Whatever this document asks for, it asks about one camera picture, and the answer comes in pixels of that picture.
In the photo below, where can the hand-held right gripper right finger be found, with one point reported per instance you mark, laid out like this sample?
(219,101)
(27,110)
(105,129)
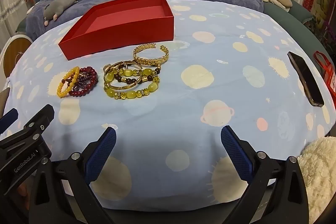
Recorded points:
(236,153)

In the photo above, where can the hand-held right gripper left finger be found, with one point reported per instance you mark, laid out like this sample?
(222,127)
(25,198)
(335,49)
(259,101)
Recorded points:
(101,150)

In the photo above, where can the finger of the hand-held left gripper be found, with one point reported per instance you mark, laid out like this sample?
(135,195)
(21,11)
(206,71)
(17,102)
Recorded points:
(8,117)
(39,121)

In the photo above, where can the thin gold bangle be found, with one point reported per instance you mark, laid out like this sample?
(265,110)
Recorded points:
(119,88)

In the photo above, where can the gold hoop earring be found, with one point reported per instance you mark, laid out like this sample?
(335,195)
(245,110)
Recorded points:
(107,68)
(126,64)

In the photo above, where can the red cardboard box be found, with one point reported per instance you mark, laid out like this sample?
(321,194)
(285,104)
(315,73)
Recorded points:
(118,32)

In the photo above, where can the brown wooden board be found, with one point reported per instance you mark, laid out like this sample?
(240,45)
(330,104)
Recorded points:
(3,102)

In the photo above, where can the round wooden white-rimmed stool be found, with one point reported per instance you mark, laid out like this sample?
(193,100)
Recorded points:
(15,53)

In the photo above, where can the white fluffy blanket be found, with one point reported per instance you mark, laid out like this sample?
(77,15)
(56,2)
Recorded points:
(320,176)

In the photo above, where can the black smartphone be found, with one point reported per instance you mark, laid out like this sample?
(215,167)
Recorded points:
(305,79)

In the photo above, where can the white lace curtain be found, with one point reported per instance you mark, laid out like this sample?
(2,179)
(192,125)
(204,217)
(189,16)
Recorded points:
(13,6)

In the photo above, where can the grey plush toy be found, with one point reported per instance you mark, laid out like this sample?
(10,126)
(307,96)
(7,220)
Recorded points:
(59,5)

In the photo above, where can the red bag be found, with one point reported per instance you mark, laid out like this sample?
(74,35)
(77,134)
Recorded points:
(326,69)

